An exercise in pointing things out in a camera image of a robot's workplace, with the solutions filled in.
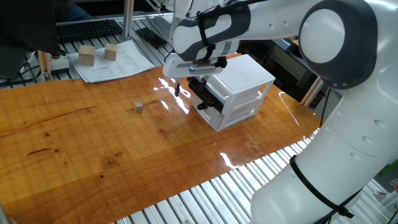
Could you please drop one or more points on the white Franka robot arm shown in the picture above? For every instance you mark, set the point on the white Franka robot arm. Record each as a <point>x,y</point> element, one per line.
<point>342,155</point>

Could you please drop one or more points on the short wooden post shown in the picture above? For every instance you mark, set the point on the short wooden post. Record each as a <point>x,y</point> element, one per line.
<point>44,65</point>

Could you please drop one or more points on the large wooden block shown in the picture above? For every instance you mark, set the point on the large wooden block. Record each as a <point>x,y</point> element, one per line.
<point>87,56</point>
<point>111,52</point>

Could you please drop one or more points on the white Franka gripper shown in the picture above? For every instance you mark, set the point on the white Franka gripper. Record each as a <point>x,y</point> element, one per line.
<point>174,68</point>

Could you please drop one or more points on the white pedestal on grey plate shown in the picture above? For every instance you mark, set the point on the white pedestal on grey plate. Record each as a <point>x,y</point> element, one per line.
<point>180,7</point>

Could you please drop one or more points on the seated person in jeans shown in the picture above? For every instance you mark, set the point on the seated person in jeans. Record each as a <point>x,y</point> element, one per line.
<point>76,15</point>

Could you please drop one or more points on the black monitor back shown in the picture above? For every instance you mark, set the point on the black monitor back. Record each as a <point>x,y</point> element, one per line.
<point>25,25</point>

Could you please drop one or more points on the white plastic drawer cabinet frame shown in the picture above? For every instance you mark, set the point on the white plastic drawer cabinet frame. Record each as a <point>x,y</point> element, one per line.
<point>245,73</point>

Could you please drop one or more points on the black computer keyboard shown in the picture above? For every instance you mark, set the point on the black computer keyboard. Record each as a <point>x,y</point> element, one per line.
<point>88,29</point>

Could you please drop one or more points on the printed white paper sheets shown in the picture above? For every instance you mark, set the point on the printed white paper sheets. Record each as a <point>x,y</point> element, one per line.
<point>124,63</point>

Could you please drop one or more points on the green plastic object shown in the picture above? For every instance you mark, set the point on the green plastic object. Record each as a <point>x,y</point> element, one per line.
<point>390,168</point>

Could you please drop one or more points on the aluminium profile post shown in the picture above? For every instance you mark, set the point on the aluminium profile post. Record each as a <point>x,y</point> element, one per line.
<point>127,18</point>

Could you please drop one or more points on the white drawer with black knob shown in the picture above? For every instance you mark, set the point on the white drawer with black knob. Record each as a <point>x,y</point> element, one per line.
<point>214,119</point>

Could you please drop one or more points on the pale grey base plate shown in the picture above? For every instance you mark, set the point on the pale grey base plate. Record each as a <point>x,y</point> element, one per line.
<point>60,65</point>

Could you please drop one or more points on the black smartphone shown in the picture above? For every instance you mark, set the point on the black smartphone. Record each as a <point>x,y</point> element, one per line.
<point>150,37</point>

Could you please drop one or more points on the small wooden cube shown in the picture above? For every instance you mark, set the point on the small wooden cube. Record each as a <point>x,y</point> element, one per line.
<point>138,107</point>

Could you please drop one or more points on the slanted wooden beam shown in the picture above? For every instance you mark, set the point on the slanted wooden beam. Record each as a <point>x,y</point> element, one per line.
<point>311,93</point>

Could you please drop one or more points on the metal binder clip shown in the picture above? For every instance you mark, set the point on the metal binder clip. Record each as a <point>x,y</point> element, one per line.
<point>394,184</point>

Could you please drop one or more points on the silver blue wrist bracket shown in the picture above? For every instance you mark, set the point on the silver blue wrist bracket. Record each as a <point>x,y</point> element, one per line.
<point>203,67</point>

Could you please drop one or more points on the glossy wood-grain mat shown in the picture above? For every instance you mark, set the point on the glossy wood-grain mat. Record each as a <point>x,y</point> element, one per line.
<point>93,140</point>

